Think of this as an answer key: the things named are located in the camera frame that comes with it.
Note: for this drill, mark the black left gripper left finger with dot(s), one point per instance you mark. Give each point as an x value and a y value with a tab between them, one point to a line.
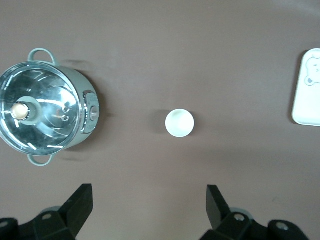
65	220

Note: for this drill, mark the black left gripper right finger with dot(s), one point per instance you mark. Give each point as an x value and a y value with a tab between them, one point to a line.
225	222

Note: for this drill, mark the white IKEA cup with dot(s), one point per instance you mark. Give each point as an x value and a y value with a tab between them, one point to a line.
180	123

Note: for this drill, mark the glass pot lid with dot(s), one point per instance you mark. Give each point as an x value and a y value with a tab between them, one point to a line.
50	95

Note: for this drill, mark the cream tray with bear print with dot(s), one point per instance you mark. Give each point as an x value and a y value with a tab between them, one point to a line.
307	105

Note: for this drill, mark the grey-green electric cooking pot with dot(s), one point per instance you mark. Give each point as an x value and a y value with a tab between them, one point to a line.
90	112

